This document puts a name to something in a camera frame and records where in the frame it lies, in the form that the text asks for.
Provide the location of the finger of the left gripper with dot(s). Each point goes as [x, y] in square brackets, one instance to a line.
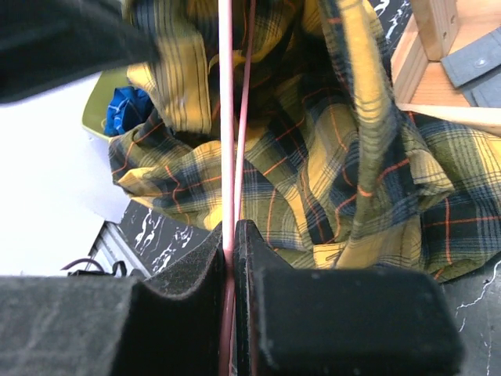
[46, 44]

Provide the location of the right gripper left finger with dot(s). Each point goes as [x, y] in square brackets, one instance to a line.
[168, 324]

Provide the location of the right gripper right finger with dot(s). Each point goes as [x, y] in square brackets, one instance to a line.
[375, 321]

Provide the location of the pink wire hanger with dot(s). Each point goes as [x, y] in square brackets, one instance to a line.
[232, 157]

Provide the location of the yellow plaid flannel shirt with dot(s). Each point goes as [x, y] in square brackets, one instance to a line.
[335, 175]

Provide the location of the grey button shirt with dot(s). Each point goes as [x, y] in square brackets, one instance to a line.
[475, 70]

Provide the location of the green plastic laundry bin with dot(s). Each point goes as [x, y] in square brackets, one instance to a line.
[94, 114]

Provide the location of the blue cloth in bin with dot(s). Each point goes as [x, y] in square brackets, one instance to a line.
[128, 108]

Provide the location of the wooden clothes rack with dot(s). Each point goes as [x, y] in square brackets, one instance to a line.
[420, 82]

